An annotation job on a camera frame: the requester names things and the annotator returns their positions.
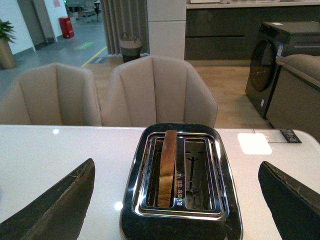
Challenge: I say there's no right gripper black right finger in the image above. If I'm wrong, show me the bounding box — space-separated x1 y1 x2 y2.
258 161 320 240

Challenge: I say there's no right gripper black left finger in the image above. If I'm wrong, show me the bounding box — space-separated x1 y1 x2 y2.
0 158 96 240

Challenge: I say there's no slice of brown bread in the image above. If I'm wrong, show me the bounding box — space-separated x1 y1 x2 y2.
157 130 177 208

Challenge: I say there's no black label card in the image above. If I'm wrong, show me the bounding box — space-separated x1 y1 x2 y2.
252 128 303 144

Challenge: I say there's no silver two-slot toaster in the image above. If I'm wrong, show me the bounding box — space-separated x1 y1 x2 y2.
119 123 243 240

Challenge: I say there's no beige sofa armrest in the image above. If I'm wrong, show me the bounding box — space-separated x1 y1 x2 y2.
266 54 320 141

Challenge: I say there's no left beige upholstered chair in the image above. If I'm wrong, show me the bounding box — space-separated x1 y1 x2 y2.
0 63 102 127

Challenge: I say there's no beige upholstered chair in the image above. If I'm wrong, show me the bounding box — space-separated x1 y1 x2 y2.
101 55 218 128
0 63 102 127

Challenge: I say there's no right beige upholstered chair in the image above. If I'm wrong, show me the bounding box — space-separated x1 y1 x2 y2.
101 55 218 128

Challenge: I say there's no potted green plant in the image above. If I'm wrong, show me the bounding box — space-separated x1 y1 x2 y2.
0 20 16 70

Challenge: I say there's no black washing machine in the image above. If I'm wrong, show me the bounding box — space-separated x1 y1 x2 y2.
245 21 320 119

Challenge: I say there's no woven laundry basket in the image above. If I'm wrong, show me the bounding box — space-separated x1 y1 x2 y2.
119 32 142 63

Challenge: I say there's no dark grey kitchen counter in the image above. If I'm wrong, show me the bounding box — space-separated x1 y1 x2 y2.
184 0 320 61

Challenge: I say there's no grey pleated curtain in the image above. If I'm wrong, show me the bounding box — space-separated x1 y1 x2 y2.
100 0 150 55

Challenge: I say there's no white tall cabinet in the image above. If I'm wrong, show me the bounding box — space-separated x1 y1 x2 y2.
147 0 187 60

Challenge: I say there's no white microwave oven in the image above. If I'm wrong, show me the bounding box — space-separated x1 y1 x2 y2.
189 0 221 4

